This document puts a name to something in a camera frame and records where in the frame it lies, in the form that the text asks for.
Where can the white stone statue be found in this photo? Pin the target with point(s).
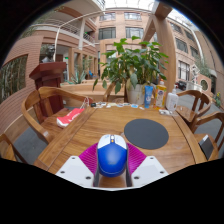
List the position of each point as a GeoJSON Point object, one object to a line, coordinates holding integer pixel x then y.
{"type": "Point", "coordinates": [195, 73]}

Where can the dark bust sculpture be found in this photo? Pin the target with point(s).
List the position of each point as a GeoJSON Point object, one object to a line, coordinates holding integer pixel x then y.
{"type": "Point", "coordinates": [49, 54]}

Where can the blue squeeze tube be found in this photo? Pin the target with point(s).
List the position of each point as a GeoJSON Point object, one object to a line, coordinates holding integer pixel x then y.
{"type": "Point", "coordinates": [148, 96]}

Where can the yellow flowering potted plant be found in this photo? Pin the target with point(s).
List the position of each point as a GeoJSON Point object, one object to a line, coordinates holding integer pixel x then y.
{"type": "Point", "coordinates": [218, 99]}

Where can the red and white package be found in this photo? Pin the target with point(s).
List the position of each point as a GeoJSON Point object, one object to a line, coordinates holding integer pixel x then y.
{"type": "Point", "coordinates": [68, 118]}

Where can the white pump dispenser bottle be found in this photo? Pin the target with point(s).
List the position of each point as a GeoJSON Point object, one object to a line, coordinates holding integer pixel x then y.
{"type": "Point", "coordinates": [172, 101]}

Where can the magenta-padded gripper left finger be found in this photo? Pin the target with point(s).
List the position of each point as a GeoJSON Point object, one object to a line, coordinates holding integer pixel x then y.
{"type": "Point", "coordinates": [75, 170]}

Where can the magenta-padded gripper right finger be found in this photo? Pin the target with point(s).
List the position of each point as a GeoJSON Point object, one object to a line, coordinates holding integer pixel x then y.
{"type": "Point", "coordinates": [150, 170]}

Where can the large green potted plant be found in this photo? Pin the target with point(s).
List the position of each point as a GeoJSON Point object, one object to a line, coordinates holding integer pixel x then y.
{"type": "Point", "coordinates": [133, 66]}

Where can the wooden armchair with notebook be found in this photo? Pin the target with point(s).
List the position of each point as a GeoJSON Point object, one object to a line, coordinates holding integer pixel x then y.
{"type": "Point", "coordinates": [213, 116]}

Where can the black notebook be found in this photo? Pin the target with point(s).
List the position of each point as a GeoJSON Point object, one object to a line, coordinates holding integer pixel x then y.
{"type": "Point", "coordinates": [206, 146]}

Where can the round dark grey mouse pad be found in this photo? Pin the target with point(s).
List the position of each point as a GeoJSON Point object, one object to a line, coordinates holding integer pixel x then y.
{"type": "Point", "coordinates": [146, 134]}

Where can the wooden armchair with red package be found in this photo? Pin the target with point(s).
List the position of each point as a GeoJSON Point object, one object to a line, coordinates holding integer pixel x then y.
{"type": "Point", "coordinates": [31, 113]}

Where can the wooden armchair with empty seat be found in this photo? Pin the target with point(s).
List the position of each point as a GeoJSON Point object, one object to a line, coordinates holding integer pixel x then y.
{"type": "Point", "coordinates": [188, 113]}

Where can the small white packet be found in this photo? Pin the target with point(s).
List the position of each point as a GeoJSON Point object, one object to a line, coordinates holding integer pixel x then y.
{"type": "Point", "coordinates": [165, 112]}

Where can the blue and white computer mouse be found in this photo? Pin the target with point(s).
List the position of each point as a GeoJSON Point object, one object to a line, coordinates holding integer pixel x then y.
{"type": "Point", "coordinates": [112, 158]}

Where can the dark wooden pedestal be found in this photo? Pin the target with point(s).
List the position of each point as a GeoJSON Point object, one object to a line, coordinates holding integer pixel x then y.
{"type": "Point", "coordinates": [48, 80]}

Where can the wooden chair behind plant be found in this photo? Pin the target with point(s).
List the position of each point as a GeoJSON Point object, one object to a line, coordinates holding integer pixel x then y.
{"type": "Point", "coordinates": [108, 91]}

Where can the yellow liquid soap bottle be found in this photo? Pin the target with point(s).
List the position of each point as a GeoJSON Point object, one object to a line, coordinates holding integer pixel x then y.
{"type": "Point", "coordinates": [160, 96]}

